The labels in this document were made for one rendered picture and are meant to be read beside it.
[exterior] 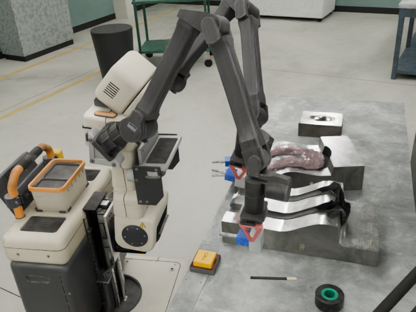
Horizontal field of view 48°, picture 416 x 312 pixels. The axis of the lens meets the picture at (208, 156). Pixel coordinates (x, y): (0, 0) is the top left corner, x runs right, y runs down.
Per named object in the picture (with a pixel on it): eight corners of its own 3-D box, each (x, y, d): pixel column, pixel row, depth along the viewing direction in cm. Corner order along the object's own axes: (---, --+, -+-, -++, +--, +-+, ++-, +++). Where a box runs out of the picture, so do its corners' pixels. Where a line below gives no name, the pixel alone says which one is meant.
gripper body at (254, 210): (268, 205, 139) (268, 184, 135) (262, 226, 131) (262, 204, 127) (246, 202, 141) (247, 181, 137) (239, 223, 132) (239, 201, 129)
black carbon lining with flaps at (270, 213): (243, 218, 161) (242, 194, 156) (254, 192, 174) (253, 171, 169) (348, 233, 150) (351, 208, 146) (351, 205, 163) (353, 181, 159)
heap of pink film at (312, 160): (263, 176, 185) (263, 159, 182) (259, 155, 201) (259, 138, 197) (329, 174, 184) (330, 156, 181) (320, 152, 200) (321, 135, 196)
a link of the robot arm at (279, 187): (257, 149, 134) (248, 155, 126) (297, 156, 129) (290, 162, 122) (252, 189, 136) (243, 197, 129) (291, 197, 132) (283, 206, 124)
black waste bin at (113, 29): (90, 84, 556) (80, 31, 526) (116, 72, 592) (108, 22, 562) (122, 89, 534) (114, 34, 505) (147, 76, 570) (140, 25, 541)
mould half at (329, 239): (222, 242, 161) (220, 210, 154) (241, 200, 182) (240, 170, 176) (376, 266, 146) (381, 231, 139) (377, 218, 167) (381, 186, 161)
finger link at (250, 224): (265, 233, 141) (267, 207, 136) (262, 248, 135) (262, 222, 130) (244, 229, 142) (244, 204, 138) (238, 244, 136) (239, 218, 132)
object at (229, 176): (209, 179, 171) (210, 168, 167) (213, 170, 174) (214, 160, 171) (243, 188, 168) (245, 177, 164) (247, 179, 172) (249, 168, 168)
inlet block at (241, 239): (217, 246, 142) (217, 231, 139) (221, 235, 146) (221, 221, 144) (260, 252, 139) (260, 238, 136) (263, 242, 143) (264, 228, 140)
